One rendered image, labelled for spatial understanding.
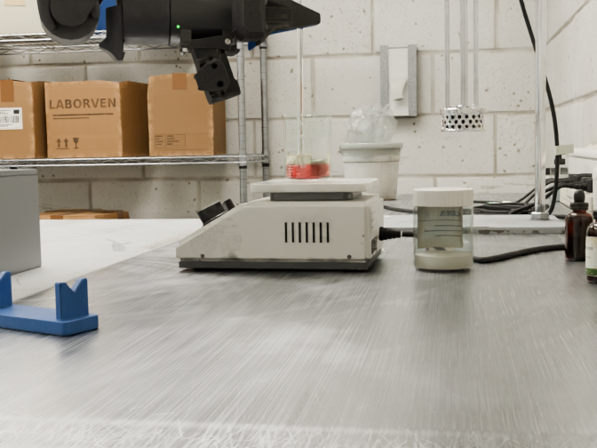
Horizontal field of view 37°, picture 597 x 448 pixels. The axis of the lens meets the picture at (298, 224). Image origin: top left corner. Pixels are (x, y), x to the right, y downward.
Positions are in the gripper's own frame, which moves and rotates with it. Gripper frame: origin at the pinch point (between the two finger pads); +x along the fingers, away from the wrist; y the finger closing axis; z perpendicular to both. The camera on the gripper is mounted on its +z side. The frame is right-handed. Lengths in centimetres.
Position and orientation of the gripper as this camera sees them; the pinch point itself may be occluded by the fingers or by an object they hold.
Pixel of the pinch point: (286, 19)
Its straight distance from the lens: 95.5
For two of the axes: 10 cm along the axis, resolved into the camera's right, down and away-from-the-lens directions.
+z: 0.1, 10.0, 0.9
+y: 2.2, 0.8, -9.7
